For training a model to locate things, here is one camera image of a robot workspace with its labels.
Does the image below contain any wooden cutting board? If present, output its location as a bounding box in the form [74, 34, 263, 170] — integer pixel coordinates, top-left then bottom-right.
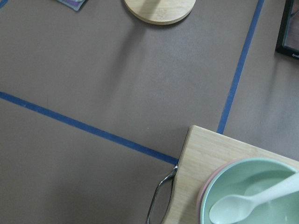
[146, 125, 299, 224]

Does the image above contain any wooden mug tree stand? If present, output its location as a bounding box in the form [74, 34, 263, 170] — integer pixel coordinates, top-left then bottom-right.
[124, 0, 196, 25]

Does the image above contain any grey folded cloth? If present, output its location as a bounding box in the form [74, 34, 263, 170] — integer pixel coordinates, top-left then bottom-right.
[57, 0, 86, 12]

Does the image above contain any pink bowl under green bowl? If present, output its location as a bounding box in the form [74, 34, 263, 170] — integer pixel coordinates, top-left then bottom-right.
[196, 160, 237, 213]

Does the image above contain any white plastic spoon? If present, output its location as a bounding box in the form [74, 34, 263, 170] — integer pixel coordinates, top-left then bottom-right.
[209, 173, 299, 224]

